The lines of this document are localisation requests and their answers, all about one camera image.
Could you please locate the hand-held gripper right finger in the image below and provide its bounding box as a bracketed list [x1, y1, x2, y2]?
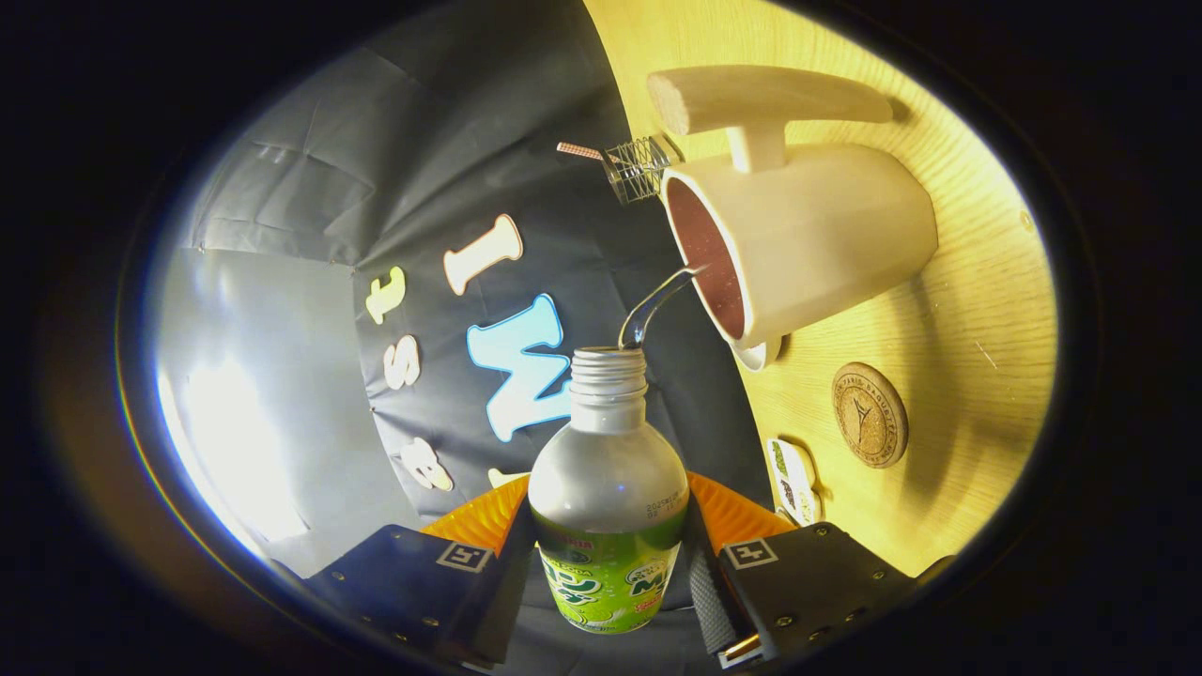
[681, 469, 954, 669]

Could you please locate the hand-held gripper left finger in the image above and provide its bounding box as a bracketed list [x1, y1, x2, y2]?
[272, 474, 538, 669]

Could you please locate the silver green juice bottle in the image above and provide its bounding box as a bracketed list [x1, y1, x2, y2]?
[527, 346, 690, 635]

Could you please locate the round cork coaster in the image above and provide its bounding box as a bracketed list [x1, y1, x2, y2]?
[831, 362, 910, 469]

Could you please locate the clear juice stream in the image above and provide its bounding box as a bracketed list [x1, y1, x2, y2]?
[618, 265, 705, 350]

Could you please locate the white cup with wooden handle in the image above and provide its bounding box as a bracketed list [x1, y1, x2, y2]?
[646, 64, 940, 350]

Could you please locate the small white divided dish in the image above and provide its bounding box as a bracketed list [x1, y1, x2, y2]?
[765, 437, 824, 527]

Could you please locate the white oval plate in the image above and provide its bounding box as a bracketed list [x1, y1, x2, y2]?
[731, 336, 783, 373]

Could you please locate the wooden table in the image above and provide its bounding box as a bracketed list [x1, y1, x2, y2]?
[582, 0, 1060, 578]

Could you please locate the wire mesh holder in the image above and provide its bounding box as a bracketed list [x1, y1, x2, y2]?
[601, 134, 679, 206]

